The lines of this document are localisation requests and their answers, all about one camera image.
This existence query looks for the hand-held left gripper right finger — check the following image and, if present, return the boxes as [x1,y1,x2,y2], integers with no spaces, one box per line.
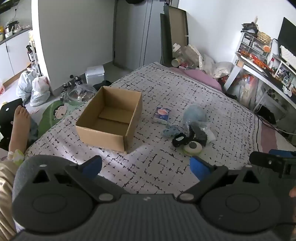
[177,156,273,202]

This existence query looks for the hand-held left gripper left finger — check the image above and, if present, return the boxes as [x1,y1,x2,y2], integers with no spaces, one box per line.
[17,155,130,204]

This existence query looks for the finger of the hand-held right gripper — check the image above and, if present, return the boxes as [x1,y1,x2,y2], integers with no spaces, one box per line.
[249,152,287,173]
[269,149,296,159]

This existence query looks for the round plush toy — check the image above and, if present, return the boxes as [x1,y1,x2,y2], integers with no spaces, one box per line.
[183,141,203,156]

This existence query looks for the cardboard box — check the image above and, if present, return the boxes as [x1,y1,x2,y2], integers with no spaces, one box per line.
[75,86,143,154]

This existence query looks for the black cloth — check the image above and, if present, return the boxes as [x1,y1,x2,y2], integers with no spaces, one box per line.
[191,126,208,146]

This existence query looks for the black scrunchie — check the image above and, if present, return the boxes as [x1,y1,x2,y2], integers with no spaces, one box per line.
[172,134,191,147]

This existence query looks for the light blue knitted item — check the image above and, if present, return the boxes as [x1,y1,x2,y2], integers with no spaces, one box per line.
[162,125,183,138]

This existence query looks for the grey-blue fluffy plush ball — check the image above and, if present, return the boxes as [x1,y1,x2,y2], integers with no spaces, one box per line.
[183,105,208,126]

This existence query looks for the blue planet-print tissue pack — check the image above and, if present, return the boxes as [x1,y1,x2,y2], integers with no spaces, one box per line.
[153,107,171,125]

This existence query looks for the green cartoon floor mat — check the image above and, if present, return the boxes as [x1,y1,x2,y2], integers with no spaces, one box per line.
[38,98,85,138]

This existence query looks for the dark grey cloth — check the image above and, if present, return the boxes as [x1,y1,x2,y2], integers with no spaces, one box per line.
[28,118,39,144]

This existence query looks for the large clear plastic bag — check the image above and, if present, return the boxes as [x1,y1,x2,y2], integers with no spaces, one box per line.
[62,84,97,106]

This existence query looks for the colourful packaging bags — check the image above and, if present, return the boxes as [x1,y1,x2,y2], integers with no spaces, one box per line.
[238,72,262,105]

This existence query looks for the person's bare foot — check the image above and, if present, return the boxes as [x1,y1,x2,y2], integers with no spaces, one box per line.
[8,105,31,153]

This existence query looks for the black tripod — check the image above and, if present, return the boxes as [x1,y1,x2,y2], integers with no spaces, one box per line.
[60,75,84,98]

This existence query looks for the pink pillow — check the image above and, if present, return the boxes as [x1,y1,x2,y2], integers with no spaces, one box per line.
[170,66,223,91]

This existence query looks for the white desk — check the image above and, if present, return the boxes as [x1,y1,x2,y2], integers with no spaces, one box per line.
[223,52,296,121]

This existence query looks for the person's beige patterned clothing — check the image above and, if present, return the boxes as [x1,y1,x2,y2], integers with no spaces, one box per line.
[0,149,25,240]

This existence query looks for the white box appliance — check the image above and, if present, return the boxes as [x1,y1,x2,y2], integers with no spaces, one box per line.
[85,65,105,84]

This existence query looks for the black chair with white dots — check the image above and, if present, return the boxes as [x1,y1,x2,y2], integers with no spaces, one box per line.
[0,98,25,144]

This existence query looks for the white keyboard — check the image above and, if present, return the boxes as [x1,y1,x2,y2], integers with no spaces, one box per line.
[279,45,296,65]

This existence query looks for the heap of white plastic bags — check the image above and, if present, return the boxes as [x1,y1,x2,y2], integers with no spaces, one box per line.
[202,54,233,79]

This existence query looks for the grey-white plastic bag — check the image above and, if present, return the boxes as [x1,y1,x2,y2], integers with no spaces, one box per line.
[16,70,37,101]

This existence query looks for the clear plastic container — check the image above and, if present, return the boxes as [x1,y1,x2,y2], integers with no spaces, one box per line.
[183,44,204,69]

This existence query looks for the clear drawer organizer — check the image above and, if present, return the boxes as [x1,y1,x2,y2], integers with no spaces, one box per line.
[238,31,271,62]

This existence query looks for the woven basket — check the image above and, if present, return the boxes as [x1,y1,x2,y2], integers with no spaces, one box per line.
[257,31,271,44]

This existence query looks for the plastic jar with white lid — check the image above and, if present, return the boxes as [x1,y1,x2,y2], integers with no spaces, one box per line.
[172,43,185,59]

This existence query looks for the black monitor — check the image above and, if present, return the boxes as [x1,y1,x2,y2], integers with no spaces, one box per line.
[277,17,296,62]

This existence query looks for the white storage rack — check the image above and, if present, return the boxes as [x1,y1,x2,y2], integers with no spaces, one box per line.
[26,30,42,77]

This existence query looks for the black flat panel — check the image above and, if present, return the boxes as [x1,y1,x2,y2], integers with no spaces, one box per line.
[160,5,174,67]

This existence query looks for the black gadget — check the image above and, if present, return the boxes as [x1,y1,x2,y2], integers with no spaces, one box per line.
[242,22,259,33]

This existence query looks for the white kitchen cabinet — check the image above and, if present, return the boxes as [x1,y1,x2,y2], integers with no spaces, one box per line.
[0,25,34,80]

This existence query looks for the grey wardrobe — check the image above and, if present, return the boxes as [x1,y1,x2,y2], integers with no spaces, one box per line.
[113,0,166,71]

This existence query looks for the flat cardboard sheet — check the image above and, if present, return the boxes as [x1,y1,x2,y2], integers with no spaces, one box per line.
[168,6,188,58]

